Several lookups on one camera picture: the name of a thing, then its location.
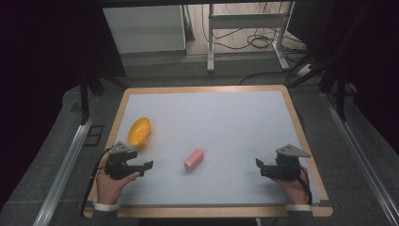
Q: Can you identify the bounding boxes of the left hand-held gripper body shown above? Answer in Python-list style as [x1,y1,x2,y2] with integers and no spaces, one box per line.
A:
[104,140,139,181]

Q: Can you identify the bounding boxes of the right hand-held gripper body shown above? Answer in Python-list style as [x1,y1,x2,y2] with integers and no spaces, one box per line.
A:
[272,143,312,182]

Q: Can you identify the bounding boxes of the person's right hand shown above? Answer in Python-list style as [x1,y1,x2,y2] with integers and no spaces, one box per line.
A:
[271,166,311,206]

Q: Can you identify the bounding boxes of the person's left hand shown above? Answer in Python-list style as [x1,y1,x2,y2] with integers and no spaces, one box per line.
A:
[95,170,142,206]

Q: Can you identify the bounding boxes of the yellow plastic bowl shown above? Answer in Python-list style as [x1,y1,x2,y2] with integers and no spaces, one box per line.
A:
[127,117,153,149]

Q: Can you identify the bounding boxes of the pink soap bar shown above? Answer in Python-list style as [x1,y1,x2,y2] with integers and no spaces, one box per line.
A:
[184,148,205,173]

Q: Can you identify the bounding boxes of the black metal stand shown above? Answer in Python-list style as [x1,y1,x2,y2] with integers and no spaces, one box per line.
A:
[286,55,351,122]
[78,73,130,126]

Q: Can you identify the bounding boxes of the white power strip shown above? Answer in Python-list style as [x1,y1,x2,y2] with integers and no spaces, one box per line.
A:
[295,63,315,78]

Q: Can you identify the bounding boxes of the dark curtain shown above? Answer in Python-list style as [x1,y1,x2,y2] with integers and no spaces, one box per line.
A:
[286,0,399,154]
[0,0,127,211]

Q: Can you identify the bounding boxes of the white cabinet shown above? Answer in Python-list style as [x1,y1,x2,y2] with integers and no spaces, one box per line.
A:
[103,5,187,55]

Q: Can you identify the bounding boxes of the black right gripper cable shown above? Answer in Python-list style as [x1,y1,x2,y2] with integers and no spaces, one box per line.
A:
[295,165,314,206]

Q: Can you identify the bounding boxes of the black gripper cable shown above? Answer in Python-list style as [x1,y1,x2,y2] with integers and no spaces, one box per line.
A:
[80,147,113,218]
[295,165,314,206]

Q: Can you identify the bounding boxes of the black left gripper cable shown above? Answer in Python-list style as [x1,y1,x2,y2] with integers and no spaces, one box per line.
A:
[80,147,113,218]

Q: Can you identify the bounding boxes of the white board with wooden frame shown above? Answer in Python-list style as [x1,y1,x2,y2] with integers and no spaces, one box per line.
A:
[115,90,321,207]

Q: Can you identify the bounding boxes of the aluminium rail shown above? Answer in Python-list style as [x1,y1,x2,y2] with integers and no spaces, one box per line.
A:
[322,91,399,226]
[32,115,96,226]

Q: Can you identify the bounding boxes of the black floor cables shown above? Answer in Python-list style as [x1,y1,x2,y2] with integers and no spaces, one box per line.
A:
[201,2,310,53]

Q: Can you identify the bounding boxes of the white metal desk frame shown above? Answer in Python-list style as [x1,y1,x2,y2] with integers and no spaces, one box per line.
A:
[206,1,295,73]

